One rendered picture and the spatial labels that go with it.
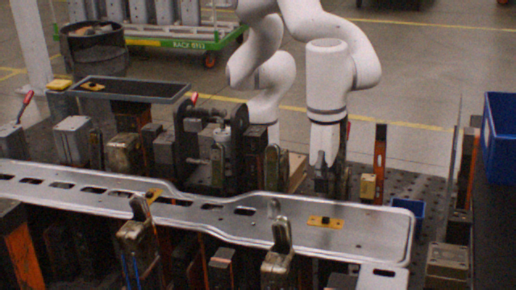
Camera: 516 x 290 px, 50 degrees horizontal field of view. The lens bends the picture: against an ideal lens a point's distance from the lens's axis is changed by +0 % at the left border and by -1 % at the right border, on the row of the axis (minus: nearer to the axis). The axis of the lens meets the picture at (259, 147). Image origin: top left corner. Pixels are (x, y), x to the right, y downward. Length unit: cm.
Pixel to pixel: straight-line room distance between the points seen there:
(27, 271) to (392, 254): 94
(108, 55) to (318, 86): 330
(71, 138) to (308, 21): 81
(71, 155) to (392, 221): 94
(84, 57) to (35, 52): 112
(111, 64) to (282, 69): 269
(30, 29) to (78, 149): 369
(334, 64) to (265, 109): 78
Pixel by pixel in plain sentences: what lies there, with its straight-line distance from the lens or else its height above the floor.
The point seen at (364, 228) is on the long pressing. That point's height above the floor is 100.
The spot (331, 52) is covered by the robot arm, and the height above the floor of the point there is 143.
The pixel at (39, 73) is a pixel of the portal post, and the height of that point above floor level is 17.
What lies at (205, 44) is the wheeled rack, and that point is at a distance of 538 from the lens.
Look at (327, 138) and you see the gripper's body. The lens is 117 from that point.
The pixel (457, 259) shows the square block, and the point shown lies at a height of 106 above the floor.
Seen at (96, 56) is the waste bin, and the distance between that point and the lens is 431.
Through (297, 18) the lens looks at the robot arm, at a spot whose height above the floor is 146.
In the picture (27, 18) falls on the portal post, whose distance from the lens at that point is 531.
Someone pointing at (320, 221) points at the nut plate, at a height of 100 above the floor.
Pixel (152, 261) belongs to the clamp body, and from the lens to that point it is 137.
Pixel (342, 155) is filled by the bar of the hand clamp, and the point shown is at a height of 111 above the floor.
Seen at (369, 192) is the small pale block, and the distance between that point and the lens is 140.
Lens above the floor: 176
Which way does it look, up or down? 27 degrees down
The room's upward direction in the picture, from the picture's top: 3 degrees counter-clockwise
